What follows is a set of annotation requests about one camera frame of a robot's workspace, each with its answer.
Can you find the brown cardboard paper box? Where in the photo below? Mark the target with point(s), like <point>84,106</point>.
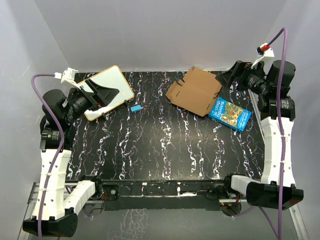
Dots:
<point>197,92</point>

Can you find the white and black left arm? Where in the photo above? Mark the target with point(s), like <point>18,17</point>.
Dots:
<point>55,215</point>

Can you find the white board with wooden frame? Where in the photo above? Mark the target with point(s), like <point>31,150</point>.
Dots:
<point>111,77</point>

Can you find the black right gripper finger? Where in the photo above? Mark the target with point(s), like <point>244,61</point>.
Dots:
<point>226,78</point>
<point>235,71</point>

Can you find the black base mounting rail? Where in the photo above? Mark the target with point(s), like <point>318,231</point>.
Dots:
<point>209,195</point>

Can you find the small blue eraser block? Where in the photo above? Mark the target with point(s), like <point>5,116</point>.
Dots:
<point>136,108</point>

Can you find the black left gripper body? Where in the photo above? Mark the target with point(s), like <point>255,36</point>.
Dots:
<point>81,102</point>

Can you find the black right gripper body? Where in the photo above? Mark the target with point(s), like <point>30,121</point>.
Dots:
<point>252,79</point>

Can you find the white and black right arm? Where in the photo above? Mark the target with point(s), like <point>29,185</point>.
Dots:
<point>277,187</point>

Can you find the small black marker clip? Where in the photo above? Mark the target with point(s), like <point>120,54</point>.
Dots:
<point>127,102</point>

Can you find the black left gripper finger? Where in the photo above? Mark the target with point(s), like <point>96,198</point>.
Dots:
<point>101,102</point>
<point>102,91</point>

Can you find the blue treehouse book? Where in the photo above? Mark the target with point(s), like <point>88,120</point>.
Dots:
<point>230,115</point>

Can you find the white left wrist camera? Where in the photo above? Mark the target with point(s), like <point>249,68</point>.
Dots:
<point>67,77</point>

